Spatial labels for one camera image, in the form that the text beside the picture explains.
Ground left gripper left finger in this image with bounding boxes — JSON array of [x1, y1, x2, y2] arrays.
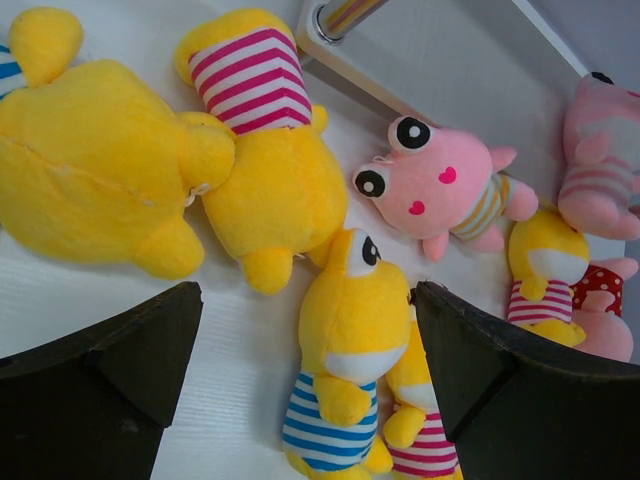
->
[[1, 281, 203, 479]]

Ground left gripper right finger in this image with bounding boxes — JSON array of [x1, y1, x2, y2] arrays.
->
[[415, 281, 639, 480]]

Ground pink toy red polka shirt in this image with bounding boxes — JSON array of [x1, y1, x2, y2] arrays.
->
[[572, 257, 639, 362]]

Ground pink toy yellow striped shirt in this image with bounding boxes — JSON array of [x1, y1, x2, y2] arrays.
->
[[352, 116, 539, 262]]

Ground yellow toy blue stripes centre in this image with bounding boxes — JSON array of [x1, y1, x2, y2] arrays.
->
[[282, 228, 412, 479]]

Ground yellow toy blue stripes face-down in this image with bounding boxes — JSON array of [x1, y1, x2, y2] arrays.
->
[[1, 7, 235, 280]]

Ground yellow toy pink stripes face-down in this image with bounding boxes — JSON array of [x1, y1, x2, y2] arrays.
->
[[173, 8, 348, 294]]

